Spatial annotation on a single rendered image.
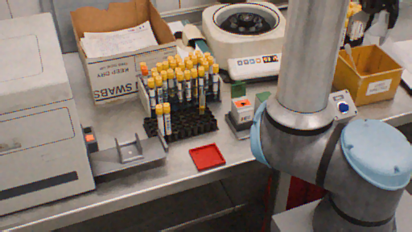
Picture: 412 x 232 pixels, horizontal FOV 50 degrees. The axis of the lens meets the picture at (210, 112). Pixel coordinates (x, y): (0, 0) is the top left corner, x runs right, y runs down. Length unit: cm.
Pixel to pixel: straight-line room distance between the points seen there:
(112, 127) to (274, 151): 52
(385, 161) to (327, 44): 20
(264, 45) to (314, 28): 65
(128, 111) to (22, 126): 40
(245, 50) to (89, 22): 48
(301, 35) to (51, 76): 44
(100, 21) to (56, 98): 62
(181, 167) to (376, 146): 47
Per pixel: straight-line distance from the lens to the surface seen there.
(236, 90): 109
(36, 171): 95
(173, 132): 109
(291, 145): 75
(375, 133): 77
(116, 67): 118
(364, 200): 77
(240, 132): 110
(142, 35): 140
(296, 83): 70
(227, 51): 127
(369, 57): 137
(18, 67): 88
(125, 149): 104
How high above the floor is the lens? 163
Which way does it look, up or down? 40 degrees down
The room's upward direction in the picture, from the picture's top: straight up
